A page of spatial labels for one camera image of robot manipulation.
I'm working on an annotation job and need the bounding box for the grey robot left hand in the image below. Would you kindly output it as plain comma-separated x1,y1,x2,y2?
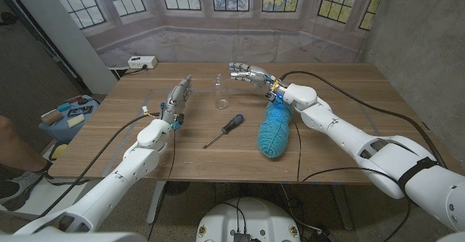
158,73,195,126

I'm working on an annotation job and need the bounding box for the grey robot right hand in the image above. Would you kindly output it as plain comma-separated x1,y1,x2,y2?
228,62,288,100

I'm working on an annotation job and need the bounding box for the teal yarn skein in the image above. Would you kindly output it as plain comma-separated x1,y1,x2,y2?
256,98,294,159

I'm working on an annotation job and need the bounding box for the printed window backdrop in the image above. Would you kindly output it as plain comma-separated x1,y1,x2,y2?
45,0,388,68

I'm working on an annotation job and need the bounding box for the white power strip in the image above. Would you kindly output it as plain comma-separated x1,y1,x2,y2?
127,55,158,70

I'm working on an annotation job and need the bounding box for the black floor fan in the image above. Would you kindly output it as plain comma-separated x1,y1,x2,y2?
165,181,191,196

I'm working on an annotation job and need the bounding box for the grey metal table leg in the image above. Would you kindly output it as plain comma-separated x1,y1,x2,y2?
331,183,354,231
146,181,167,225

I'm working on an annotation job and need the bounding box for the yellow sponge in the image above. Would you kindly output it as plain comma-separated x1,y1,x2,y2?
66,114,86,129

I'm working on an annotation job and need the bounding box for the blue stool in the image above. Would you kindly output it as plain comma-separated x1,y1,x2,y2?
38,94,100,143

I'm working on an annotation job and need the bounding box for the brown twine roll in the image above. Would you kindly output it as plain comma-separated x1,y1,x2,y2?
40,109,65,126

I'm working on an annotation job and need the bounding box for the white slanted pillar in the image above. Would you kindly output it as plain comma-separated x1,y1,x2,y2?
7,0,119,94

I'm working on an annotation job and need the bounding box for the yellow black floor object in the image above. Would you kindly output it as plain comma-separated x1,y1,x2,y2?
48,142,69,161

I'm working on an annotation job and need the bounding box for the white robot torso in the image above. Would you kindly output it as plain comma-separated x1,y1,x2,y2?
195,197,302,242

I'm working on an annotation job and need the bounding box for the white floor mat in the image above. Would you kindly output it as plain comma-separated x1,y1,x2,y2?
14,178,92,216

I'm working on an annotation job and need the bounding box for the person bare leg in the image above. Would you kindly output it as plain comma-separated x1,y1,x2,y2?
0,114,52,177

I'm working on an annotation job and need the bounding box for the black power brick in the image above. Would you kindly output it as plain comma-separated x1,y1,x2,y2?
308,229,335,242

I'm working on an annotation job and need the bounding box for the grey black sneaker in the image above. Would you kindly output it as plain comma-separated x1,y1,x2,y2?
0,169,73,212

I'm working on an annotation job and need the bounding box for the thin black left wrist cable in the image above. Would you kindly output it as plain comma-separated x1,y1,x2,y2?
147,128,177,241

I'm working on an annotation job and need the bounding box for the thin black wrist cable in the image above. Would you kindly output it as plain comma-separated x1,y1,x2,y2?
292,114,413,242
147,128,177,241

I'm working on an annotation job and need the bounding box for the black power strip cord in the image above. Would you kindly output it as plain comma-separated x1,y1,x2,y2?
123,65,148,76

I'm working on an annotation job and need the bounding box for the black blue handled screwdriver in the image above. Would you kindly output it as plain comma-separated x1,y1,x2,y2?
202,113,245,150

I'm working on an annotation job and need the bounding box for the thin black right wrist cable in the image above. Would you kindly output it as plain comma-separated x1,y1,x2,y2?
292,114,413,242

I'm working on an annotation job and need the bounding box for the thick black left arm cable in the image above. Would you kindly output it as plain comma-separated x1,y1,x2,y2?
38,111,161,217

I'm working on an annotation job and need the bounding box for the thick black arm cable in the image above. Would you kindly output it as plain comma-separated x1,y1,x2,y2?
278,70,448,169
38,111,161,217

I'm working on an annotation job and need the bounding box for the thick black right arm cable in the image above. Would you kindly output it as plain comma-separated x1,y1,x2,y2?
278,70,448,169

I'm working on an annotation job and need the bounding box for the white floor cable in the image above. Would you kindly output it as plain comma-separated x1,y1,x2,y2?
279,183,323,233

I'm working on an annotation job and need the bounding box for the black door handle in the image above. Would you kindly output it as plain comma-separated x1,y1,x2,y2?
0,12,17,27

